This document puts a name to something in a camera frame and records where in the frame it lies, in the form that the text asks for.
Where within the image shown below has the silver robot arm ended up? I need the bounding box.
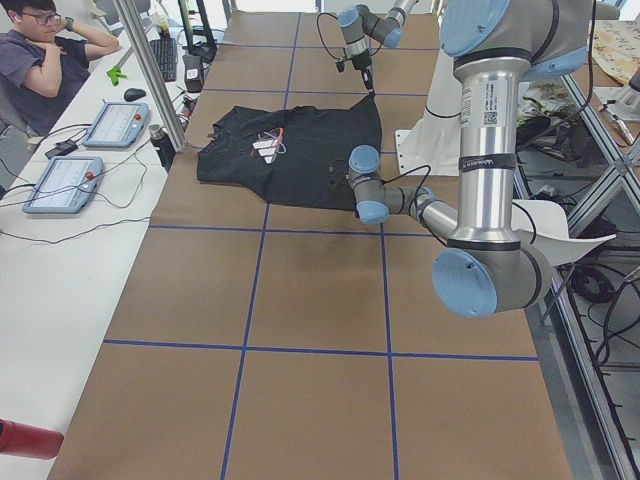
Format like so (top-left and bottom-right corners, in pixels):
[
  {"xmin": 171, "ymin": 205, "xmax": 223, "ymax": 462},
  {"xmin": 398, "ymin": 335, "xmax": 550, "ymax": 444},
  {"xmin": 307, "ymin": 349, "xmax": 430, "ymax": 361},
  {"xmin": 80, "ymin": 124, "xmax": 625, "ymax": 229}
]
[
  {"xmin": 336, "ymin": 1, "xmax": 418, "ymax": 96},
  {"xmin": 348, "ymin": 1, "xmax": 596, "ymax": 317}
]

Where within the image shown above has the black water bottle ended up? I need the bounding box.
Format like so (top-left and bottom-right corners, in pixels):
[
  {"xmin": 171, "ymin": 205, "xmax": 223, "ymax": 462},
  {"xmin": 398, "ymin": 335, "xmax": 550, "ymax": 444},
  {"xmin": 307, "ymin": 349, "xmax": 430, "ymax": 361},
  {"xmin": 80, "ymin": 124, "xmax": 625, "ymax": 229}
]
[{"xmin": 148, "ymin": 124, "xmax": 175, "ymax": 172}]

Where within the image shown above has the blue teach pendant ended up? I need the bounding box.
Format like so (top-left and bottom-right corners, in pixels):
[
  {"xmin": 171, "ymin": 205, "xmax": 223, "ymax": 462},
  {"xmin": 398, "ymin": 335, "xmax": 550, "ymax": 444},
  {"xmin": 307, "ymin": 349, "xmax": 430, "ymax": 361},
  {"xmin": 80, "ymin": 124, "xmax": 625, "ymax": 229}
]
[
  {"xmin": 81, "ymin": 102, "xmax": 150, "ymax": 149},
  {"xmin": 22, "ymin": 156, "xmax": 104, "ymax": 214}
]

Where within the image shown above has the white plastic chair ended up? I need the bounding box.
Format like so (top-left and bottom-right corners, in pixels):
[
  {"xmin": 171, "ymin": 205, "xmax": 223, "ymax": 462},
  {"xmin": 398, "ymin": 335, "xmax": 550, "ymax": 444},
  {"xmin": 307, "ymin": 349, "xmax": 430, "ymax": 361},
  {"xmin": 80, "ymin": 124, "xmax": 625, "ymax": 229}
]
[{"xmin": 511, "ymin": 199, "xmax": 616, "ymax": 266}]

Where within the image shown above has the black computer mouse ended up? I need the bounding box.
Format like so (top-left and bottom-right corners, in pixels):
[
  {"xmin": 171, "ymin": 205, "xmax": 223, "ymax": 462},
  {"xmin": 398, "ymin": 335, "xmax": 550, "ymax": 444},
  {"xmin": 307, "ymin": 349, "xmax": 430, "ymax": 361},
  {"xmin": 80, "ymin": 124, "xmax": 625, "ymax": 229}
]
[{"xmin": 123, "ymin": 88, "xmax": 146, "ymax": 102}]

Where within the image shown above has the black keyboard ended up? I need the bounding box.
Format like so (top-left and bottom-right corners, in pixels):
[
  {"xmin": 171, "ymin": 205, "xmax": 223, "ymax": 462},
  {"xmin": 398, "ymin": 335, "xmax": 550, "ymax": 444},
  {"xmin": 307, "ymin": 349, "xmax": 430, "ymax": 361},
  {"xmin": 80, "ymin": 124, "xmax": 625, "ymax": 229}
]
[{"xmin": 149, "ymin": 36, "xmax": 177, "ymax": 82}]

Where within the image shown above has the black power adapter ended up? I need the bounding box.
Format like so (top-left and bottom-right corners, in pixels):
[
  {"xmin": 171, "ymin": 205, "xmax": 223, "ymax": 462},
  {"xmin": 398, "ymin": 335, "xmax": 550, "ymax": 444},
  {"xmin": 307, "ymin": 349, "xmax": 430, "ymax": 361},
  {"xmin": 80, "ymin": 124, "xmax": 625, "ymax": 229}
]
[{"xmin": 45, "ymin": 140, "xmax": 78, "ymax": 159}]

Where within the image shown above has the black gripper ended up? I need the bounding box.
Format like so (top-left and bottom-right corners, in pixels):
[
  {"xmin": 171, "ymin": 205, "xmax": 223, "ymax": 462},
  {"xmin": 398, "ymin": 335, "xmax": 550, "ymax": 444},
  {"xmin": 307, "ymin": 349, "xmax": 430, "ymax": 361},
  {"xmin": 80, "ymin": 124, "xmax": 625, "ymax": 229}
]
[{"xmin": 350, "ymin": 52, "xmax": 374, "ymax": 93}]

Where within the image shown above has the lower blue teach pendant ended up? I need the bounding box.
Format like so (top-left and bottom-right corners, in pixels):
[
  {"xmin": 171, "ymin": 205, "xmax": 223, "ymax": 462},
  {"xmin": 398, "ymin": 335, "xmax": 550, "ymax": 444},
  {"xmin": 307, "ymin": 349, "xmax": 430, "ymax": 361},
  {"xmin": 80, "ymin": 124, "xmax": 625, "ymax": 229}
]
[{"xmin": 22, "ymin": 156, "xmax": 104, "ymax": 214}]

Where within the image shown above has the brown paper table cover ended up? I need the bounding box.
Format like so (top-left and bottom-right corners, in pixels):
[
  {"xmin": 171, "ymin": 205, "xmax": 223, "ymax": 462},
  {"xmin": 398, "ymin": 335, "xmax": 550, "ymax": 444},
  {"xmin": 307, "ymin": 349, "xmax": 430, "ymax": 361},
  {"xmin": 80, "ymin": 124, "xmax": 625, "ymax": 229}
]
[{"xmin": 47, "ymin": 9, "xmax": 574, "ymax": 480}]

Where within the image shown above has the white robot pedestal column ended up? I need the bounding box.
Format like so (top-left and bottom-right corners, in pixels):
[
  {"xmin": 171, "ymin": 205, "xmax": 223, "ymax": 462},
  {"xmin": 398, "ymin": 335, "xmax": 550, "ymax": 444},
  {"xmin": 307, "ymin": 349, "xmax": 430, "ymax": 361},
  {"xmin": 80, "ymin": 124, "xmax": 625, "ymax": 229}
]
[{"xmin": 395, "ymin": 49, "xmax": 462, "ymax": 177}]

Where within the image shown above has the aluminium frame post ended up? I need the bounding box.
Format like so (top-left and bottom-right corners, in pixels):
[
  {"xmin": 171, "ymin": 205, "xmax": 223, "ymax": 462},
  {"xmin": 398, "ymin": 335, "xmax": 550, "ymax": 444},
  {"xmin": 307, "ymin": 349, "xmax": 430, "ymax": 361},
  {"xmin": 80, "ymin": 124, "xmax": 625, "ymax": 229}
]
[{"xmin": 113, "ymin": 0, "xmax": 187, "ymax": 152}]

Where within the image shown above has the upper blue teach pendant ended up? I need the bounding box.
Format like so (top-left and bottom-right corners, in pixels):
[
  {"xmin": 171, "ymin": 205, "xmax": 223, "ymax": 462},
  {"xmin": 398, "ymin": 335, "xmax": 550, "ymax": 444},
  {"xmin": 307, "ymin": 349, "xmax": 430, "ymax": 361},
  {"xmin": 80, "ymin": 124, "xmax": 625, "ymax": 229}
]
[{"xmin": 81, "ymin": 102, "xmax": 150, "ymax": 149}]

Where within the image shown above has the seated person in blue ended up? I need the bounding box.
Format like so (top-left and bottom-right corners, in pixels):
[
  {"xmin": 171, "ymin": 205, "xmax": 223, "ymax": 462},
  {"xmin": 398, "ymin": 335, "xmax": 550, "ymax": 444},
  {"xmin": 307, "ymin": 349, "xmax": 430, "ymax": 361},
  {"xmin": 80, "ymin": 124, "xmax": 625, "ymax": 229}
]
[{"xmin": 1, "ymin": 1, "xmax": 120, "ymax": 136}]

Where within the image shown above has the red cylinder bottle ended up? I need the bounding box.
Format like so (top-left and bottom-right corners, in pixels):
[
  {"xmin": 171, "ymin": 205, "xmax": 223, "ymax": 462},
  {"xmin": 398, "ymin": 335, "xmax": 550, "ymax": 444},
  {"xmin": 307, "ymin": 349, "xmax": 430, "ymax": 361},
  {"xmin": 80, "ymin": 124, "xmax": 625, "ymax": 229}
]
[{"xmin": 1, "ymin": 419, "xmax": 64, "ymax": 460}]

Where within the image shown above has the black printed t-shirt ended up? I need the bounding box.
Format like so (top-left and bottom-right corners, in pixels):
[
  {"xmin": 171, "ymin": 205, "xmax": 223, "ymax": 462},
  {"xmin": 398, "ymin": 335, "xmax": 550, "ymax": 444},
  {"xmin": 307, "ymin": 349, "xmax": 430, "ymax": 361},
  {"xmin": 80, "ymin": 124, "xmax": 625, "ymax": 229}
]
[{"xmin": 196, "ymin": 96, "xmax": 382, "ymax": 211}]

